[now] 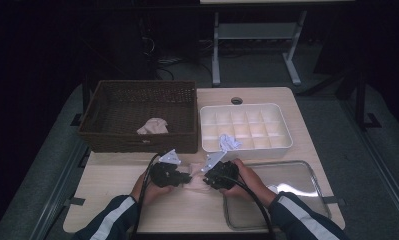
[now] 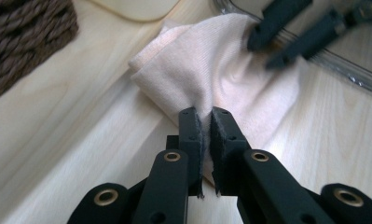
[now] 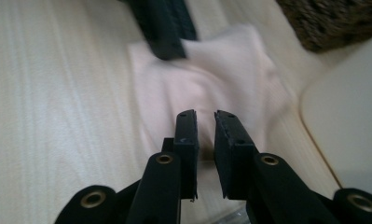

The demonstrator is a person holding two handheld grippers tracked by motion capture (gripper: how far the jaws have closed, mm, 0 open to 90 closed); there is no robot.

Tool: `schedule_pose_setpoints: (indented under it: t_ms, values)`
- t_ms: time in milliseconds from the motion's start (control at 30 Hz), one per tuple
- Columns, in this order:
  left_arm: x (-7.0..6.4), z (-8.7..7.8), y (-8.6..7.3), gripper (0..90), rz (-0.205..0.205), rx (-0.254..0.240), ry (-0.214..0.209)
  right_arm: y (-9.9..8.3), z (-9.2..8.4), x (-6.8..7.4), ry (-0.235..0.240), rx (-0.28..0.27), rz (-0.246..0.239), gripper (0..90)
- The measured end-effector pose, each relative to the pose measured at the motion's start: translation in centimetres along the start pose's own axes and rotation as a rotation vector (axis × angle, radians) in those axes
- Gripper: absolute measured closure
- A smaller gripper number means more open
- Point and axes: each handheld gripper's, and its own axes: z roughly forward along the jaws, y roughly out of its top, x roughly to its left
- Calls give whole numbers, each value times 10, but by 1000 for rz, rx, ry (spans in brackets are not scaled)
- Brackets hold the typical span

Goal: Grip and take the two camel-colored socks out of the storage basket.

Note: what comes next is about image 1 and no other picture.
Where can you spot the white divided organizer box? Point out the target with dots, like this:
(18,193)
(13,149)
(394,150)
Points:
(253,126)

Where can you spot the white metal table frame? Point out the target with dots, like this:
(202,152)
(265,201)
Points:
(253,30)

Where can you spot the person's right hand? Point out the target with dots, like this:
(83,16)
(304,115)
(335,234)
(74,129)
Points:
(250,186)

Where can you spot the black metal stand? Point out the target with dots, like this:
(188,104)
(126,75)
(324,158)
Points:
(361,100)

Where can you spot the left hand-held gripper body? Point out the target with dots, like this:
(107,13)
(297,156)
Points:
(165,176)

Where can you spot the clear plastic lid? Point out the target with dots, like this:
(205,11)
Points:
(293,180)

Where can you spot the brown wicker basket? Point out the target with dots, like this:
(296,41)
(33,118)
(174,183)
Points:
(127,103)

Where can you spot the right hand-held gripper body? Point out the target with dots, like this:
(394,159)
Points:
(225,175)

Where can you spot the person's left hand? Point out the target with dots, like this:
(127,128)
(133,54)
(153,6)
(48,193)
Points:
(147,193)

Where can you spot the white sock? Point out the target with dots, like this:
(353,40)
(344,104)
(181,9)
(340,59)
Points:
(229,142)

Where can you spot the beige sock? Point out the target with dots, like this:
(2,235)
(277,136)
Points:
(152,126)

